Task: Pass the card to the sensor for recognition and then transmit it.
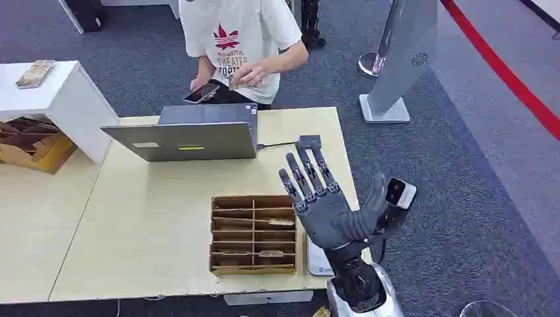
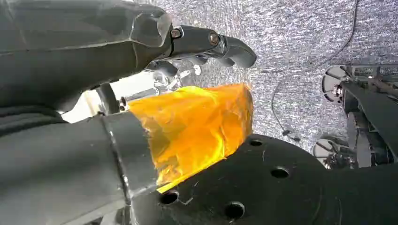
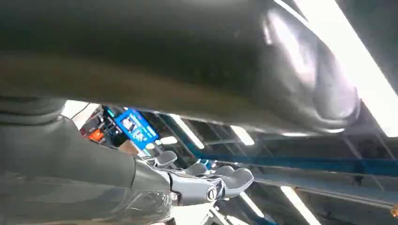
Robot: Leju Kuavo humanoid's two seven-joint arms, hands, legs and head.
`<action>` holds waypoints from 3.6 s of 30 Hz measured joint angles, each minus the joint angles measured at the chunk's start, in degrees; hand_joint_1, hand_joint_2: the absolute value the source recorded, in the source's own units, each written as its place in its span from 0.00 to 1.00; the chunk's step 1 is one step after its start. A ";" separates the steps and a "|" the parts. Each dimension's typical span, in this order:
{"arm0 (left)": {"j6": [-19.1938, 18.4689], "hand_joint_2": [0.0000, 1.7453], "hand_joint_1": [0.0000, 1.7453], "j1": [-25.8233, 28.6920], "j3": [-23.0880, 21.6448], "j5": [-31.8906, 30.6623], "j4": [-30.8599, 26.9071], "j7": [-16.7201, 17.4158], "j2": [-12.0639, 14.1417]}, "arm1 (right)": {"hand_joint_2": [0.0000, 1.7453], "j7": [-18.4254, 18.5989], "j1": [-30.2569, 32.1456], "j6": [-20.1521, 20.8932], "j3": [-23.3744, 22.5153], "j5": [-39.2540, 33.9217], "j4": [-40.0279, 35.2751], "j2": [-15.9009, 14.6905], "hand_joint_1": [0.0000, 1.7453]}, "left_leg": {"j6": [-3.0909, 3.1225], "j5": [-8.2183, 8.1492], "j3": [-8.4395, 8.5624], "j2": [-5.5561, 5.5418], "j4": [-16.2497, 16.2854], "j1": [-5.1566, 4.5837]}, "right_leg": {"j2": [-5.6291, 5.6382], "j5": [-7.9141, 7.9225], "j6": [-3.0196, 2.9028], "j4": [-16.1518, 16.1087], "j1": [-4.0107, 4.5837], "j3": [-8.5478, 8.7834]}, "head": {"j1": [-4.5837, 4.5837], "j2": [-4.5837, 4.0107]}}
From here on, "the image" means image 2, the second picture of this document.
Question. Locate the black wheeled stand frame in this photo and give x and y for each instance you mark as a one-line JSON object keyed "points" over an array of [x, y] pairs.
{"points": [[373, 105]]}

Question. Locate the robot left arm ribbed sleeve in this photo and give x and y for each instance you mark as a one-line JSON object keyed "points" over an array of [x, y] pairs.
{"points": [[25, 119]]}

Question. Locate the black robot foot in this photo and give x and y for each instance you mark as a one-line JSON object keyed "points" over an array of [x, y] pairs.
{"points": [[280, 198]]}

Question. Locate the white caster wheel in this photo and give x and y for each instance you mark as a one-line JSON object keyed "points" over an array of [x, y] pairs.
{"points": [[323, 150], [331, 84]]}

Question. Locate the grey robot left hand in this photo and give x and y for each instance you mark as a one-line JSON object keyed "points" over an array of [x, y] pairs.
{"points": [[62, 46]]}

